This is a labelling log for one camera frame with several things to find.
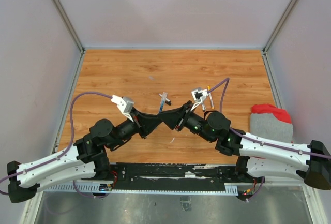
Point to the clear plastic pen cap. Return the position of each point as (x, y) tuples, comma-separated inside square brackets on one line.
[(164, 97)]

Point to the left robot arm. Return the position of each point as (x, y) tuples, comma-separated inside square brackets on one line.
[(85, 159)]

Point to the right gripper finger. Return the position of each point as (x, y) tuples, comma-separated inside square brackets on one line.
[(173, 124), (173, 115)]

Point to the red and grey cloth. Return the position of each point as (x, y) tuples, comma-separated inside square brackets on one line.
[(270, 122)]

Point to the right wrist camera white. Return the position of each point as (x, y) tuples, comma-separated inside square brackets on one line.
[(199, 95)]

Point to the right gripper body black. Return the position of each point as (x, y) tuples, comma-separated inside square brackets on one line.
[(195, 123)]

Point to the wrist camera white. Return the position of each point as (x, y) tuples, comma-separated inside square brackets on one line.
[(124, 104), (199, 95)]

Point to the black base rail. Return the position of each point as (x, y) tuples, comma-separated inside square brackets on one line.
[(177, 177)]

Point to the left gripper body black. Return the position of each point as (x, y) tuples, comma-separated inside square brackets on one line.
[(126, 130)]

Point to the blue gel pen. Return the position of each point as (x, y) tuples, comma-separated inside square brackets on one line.
[(161, 106)]

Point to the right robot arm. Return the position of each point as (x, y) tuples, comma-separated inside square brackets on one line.
[(257, 156)]

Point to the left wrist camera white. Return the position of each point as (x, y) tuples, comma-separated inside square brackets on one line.
[(124, 104)]

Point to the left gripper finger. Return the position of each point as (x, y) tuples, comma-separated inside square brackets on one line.
[(148, 126), (139, 116)]

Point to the white marker yellow end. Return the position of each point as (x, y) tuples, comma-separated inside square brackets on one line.
[(211, 101)]

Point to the aluminium frame rail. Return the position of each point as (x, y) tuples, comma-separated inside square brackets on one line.
[(156, 193)]

